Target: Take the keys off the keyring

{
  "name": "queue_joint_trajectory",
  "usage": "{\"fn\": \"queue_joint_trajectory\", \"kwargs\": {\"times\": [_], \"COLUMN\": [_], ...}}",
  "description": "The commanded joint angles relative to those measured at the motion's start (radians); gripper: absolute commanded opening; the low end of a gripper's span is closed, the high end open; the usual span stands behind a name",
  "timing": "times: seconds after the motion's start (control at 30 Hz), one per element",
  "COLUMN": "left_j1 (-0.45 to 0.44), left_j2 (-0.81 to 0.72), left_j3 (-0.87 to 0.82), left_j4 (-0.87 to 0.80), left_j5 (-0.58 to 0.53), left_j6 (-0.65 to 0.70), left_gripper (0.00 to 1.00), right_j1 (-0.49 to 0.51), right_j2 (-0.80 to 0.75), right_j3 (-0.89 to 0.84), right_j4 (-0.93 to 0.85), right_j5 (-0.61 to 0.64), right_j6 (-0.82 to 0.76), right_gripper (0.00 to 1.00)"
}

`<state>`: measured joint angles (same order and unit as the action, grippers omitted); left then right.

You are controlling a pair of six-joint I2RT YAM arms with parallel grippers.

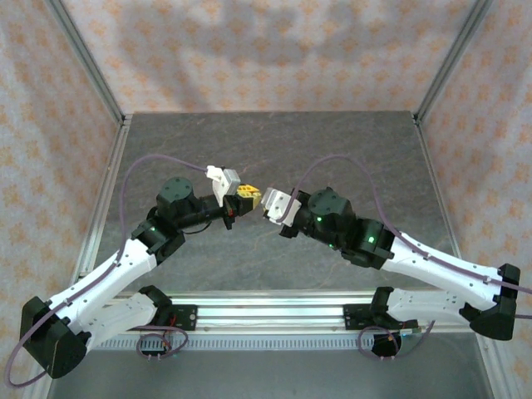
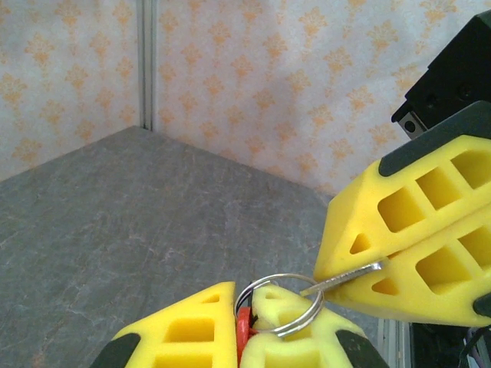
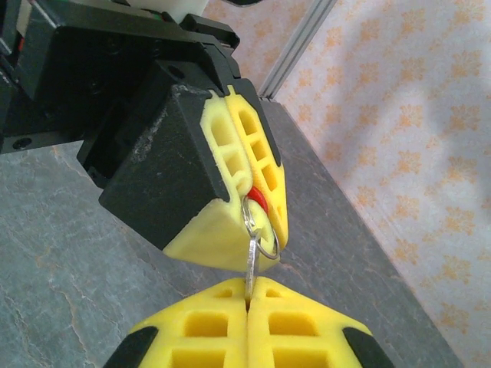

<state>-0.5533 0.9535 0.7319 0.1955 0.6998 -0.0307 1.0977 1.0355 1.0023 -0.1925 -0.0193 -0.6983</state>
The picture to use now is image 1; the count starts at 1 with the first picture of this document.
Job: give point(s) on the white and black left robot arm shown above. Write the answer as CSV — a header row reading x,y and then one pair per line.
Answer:
x,y
108,282

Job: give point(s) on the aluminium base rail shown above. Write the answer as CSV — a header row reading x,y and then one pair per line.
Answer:
x,y
266,309

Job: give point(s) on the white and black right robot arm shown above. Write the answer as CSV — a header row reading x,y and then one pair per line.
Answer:
x,y
440,266

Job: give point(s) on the aluminium frame post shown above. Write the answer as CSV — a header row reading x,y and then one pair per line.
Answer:
x,y
89,62
451,62

